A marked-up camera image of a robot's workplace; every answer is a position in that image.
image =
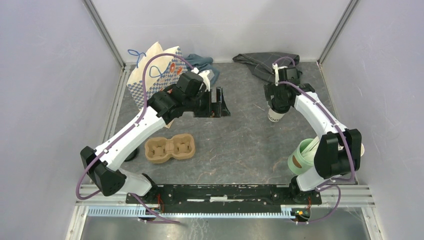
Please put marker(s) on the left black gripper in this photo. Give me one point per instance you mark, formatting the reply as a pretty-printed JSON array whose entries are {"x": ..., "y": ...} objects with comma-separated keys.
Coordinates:
[{"x": 219, "y": 109}]

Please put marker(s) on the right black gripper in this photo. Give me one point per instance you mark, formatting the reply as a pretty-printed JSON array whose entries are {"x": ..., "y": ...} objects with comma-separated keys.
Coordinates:
[{"x": 271, "y": 89}]

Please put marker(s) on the white paper coffee cup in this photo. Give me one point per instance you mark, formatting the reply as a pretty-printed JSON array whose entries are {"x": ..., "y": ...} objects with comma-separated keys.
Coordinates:
[{"x": 274, "y": 116}]

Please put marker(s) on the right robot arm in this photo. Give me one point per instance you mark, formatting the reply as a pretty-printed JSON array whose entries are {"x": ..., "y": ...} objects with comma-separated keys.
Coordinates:
[{"x": 338, "y": 153}]

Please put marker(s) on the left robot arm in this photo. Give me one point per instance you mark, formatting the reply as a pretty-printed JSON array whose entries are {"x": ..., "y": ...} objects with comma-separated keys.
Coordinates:
[{"x": 191, "y": 93}]

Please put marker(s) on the checkered paper takeout bag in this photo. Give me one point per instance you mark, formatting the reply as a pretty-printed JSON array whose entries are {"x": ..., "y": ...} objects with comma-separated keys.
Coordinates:
[{"x": 161, "y": 72}]

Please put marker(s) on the black coffee lid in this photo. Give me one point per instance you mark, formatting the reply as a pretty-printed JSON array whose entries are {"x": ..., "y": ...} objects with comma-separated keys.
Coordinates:
[{"x": 132, "y": 155}]

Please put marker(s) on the grey plaid cloth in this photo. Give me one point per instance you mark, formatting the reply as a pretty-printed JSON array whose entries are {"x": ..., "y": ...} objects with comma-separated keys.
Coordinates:
[{"x": 260, "y": 64}]

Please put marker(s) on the blue cloth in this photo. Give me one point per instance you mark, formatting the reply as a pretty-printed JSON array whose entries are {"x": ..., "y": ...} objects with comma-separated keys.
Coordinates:
[{"x": 203, "y": 64}]

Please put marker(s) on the brown cardboard cup carrier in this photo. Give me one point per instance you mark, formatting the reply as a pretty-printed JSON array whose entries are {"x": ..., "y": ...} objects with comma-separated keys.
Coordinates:
[{"x": 159, "y": 150}]

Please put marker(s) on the green cup holder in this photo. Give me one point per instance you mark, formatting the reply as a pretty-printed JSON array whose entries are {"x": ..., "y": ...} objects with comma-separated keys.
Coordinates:
[{"x": 296, "y": 162}]

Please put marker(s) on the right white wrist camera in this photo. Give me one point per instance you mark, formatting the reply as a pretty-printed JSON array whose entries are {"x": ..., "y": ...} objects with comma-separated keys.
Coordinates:
[{"x": 276, "y": 69}]

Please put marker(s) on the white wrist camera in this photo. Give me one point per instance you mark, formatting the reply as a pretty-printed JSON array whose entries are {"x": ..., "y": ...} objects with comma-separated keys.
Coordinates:
[
  {"x": 276, "y": 69},
  {"x": 206, "y": 75}
]

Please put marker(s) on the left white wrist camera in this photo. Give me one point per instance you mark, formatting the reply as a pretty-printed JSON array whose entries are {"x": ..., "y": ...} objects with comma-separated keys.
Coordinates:
[{"x": 206, "y": 75}]

